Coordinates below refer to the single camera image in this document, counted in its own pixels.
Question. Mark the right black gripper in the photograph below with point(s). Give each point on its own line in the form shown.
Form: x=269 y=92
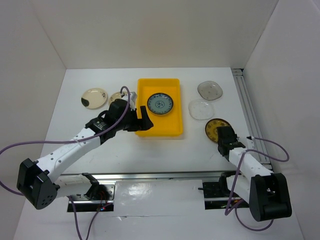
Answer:
x=236 y=138

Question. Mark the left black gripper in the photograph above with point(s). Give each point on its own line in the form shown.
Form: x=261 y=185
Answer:
x=146 y=123

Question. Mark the yellow and black patterned plate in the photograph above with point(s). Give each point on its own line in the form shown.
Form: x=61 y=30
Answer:
x=211 y=128

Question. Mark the blue floral plate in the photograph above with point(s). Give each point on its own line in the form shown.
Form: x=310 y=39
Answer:
x=160 y=103

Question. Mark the clear glass plate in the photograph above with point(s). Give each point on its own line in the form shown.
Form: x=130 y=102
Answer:
x=201 y=110

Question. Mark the cream floral plate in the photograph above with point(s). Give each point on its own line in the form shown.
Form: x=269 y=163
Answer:
x=115 y=96

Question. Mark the smoky grey glass plate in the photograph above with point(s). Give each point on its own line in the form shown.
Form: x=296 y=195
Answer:
x=209 y=90

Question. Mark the cream plate with black spot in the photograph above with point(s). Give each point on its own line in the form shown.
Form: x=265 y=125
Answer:
x=94 y=98

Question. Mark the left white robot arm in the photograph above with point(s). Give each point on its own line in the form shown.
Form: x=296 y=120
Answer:
x=40 y=181

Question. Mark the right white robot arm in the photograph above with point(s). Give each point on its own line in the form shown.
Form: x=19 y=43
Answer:
x=265 y=192

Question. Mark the yellow plastic bin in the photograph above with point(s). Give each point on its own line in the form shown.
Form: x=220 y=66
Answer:
x=169 y=125

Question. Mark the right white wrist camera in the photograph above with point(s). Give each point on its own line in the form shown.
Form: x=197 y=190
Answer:
x=250 y=144

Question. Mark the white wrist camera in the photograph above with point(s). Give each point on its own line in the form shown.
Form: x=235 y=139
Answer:
x=131 y=98
x=250 y=144

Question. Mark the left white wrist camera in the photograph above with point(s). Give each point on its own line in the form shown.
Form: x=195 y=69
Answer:
x=131 y=98

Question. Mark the aluminium rail at right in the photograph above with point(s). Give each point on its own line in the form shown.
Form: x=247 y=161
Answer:
x=250 y=116

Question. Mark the aluminium rail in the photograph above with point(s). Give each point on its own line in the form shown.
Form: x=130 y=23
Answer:
x=159 y=176
x=250 y=116

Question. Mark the aluminium rail at front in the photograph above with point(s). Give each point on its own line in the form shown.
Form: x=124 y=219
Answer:
x=159 y=176

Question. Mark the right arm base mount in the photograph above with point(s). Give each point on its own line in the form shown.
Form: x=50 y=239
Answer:
x=214 y=197

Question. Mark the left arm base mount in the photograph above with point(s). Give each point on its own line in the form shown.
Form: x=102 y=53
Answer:
x=103 y=200

